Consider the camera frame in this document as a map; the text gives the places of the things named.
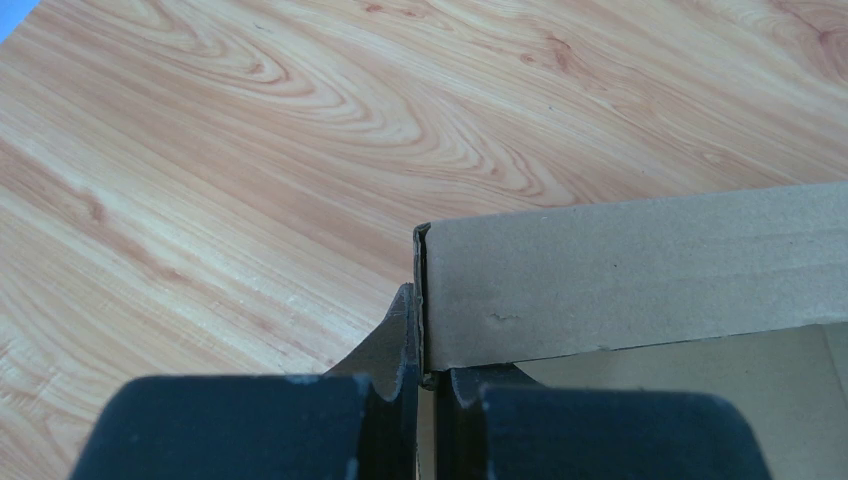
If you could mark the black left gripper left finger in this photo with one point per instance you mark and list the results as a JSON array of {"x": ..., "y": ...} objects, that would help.
[{"x": 356, "y": 421}]

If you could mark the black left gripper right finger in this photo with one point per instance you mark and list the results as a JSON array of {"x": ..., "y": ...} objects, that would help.
[{"x": 496, "y": 422}]

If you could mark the brown cardboard box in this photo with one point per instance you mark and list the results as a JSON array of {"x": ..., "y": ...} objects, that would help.
[{"x": 740, "y": 294}]

